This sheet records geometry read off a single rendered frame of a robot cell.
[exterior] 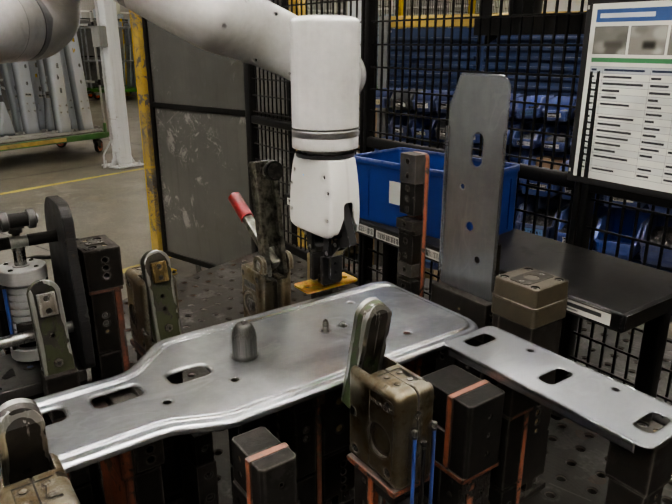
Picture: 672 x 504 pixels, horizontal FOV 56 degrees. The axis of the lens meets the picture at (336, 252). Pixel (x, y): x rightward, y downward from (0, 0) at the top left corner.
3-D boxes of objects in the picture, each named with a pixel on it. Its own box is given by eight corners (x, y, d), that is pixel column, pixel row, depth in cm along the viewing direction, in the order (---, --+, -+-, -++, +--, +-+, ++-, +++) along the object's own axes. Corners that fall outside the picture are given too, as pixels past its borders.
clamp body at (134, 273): (156, 517, 96) (130, 289, 84) (130, 477, 104) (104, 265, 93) (211, 493, 101) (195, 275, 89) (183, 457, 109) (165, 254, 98)
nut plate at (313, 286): (307, 294, 82) (307, 286, 81) (292, 285, 85) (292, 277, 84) (359, 281, 86) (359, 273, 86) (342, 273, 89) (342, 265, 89)
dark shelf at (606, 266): (622, 335, 86) (625, 315, 86) (283, 205, 156) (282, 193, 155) (700, 299, 99) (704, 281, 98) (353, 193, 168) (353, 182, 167)
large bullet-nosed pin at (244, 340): (240, 375, 79) (237, 327, 77) (229, 365, 82) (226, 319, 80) (262, 368, 81) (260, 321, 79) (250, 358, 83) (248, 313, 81)
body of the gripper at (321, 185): (279, 142, 81) (281, 225, 85) (323, 152, 74) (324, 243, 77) (326, 137, 86) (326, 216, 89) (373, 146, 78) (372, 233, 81)
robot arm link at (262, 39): (167, 11, 90) (351, 115, 89) (106, 5, 75) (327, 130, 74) (190, -51, 87) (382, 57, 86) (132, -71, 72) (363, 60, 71)
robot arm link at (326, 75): (302, 121, 84) (283, 130, 76) (301, 16, 80) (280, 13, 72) (364, 123, 83) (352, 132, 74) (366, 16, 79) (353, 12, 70)
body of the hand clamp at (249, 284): (267, 470, 106) (259, 274, 95) (248, 449, 111) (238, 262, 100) (297, 457, 109) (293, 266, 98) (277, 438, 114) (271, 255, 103)
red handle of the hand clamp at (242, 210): (265, 263, 94) (222, 191, 102) (261, 273, 96) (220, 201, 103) (289, 258, 97) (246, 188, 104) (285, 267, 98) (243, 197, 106)
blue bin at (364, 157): (468, 247, 114) (473, 176, 110) (349, 215, 135) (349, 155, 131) (516, 229, 125) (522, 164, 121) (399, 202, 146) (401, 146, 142)
